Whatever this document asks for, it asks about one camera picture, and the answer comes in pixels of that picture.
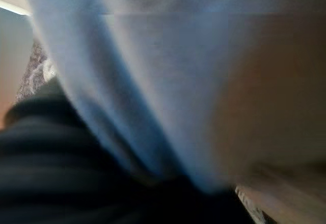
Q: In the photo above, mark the white cloth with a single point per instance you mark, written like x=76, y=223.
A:
x=152, y=68

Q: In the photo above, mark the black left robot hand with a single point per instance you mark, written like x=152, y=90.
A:
x=63, y=170

